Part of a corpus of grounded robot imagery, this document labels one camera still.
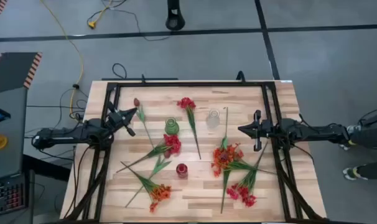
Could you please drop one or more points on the black aluminium table frame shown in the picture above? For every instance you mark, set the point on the black aluminium table frame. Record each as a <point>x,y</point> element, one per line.
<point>191,84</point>

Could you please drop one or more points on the small-bloom orange flower spray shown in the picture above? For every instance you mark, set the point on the small-bloom orange flower spray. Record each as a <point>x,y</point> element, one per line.
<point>254,169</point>

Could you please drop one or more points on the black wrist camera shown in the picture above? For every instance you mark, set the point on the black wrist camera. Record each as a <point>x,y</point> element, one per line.
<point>266,127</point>
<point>115,117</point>

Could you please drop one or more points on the orange veined-petal flower bunch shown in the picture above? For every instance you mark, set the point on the orange veined-petal flower bunch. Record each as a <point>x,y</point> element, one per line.
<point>160,192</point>

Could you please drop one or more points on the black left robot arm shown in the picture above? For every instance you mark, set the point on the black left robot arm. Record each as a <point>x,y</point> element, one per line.
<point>67,133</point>

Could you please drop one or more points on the clear glass vase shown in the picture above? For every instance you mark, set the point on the clear glass vase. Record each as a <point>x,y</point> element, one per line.
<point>213,118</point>

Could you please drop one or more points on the black round stand base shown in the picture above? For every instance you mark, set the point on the black round stand base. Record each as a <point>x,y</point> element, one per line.
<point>175,18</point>

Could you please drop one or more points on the orange artificial flower bunch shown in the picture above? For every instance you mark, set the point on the orange artificial flower bunch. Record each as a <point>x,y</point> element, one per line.
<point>225,186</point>

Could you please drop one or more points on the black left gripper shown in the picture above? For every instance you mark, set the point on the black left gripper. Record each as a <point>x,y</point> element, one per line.
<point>126,126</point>

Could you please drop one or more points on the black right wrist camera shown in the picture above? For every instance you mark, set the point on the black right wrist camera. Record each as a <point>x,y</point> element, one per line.
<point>266,127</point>

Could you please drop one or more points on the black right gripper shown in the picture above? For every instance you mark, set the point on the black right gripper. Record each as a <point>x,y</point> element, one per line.
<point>257,143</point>

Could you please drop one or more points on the green glass vase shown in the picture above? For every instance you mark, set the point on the green glass vase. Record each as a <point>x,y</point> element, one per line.
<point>172,126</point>

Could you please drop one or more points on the red artificial flower stem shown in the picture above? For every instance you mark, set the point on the red artificial flower stem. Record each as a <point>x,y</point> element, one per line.
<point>186,103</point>

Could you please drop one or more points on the red artificial flower bunch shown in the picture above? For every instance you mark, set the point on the red artificial flower bunch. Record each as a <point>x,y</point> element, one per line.
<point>173,141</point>

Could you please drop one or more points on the red ribbed glass vase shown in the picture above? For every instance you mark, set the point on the red ribbed glass vase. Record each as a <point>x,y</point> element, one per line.
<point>182,170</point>

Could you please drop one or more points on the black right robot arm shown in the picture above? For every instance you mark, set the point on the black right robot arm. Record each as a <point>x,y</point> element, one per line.
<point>313,132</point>

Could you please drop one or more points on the black keyboard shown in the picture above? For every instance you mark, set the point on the black keyboard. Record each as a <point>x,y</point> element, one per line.
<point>6,194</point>

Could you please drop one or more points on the grey side desk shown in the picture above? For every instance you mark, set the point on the grey side desk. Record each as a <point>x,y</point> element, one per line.
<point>8,155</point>

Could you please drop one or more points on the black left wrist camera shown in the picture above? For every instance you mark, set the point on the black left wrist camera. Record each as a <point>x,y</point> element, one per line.
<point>115,117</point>

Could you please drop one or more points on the pink-red artificial flower spray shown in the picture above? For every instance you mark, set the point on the pink-red artificial flower spray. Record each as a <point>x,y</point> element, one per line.
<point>243,191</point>

